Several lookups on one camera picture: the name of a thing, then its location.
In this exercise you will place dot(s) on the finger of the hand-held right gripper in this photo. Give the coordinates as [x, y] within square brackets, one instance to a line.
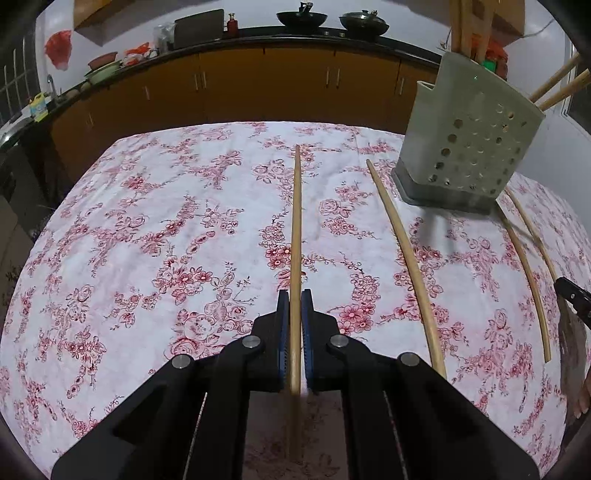
[575, 300]

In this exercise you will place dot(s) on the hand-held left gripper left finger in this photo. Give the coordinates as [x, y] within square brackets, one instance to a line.
[282, 341]

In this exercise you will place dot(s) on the wooden cabinets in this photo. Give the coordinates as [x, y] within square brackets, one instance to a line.
[258, 87]
[97, 14]

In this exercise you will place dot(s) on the orange plastic bag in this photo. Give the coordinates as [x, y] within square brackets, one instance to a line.
[136, 54]

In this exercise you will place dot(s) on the grey perforated utensil holder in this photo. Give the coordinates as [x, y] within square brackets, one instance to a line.
[466, 138]

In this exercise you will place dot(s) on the green box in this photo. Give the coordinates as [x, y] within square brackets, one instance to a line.
[488, 65]

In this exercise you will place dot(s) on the metal faucet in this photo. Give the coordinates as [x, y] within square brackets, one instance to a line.
[51, 86]

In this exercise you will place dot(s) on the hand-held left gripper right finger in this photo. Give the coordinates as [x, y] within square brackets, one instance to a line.
[306, 341]

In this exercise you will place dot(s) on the wooden lower cabinets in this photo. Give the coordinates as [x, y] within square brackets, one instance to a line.
[258, 87]

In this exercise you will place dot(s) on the yellow detergent bottle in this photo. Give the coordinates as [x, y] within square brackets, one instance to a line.
[39, 107]

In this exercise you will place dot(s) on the black kitchen countertop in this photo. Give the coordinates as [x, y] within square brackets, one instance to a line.
[277, 37]

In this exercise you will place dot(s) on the red bottle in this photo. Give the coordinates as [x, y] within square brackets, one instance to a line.
[232, 24]

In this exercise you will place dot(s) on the hanging red plastic bag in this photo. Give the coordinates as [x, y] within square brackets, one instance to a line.
[59, 48]

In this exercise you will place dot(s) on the pink floral tablecloth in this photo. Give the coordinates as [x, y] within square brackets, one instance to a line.
[161, 254]

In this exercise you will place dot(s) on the black wok with lid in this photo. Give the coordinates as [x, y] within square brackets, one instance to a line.
[364, 24]

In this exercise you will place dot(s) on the red gift bag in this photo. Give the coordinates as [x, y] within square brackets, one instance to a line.
[498, 53]

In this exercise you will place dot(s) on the large barred window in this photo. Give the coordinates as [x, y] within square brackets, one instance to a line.
[577, 92]

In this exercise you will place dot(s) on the dark cutting board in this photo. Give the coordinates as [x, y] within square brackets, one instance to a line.
[199, 28]

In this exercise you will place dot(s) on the wooden chopstick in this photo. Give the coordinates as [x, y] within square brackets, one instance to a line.
[406, 258]
[531, 226]
[455, 25]
[565, 90]
[297, 207]
[556, 76]
[531, 281]

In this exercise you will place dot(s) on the green basin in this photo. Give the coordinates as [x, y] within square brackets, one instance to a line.
[104, 74]

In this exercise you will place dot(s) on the reddish brown basin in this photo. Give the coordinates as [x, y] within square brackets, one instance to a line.
[102, 60]

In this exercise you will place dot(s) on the person's right forearm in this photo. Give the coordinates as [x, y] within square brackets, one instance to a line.
[576, 360]

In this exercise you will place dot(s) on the clear plastic bag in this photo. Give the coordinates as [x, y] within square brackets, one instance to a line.
[165, 38]

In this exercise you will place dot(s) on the wooden upper cabinets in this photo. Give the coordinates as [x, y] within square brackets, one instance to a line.
[97, 14]

